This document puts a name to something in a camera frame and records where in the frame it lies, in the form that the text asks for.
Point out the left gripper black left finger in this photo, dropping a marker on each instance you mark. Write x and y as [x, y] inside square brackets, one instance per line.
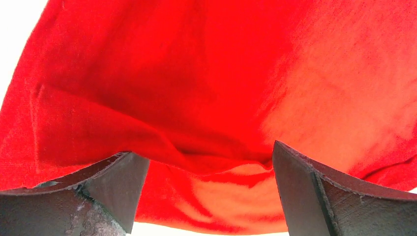
[99, 200]

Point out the red t shirt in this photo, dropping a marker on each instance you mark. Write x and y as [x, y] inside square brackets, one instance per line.
[203, 88]

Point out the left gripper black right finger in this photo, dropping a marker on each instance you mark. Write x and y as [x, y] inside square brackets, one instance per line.
[318, 200]

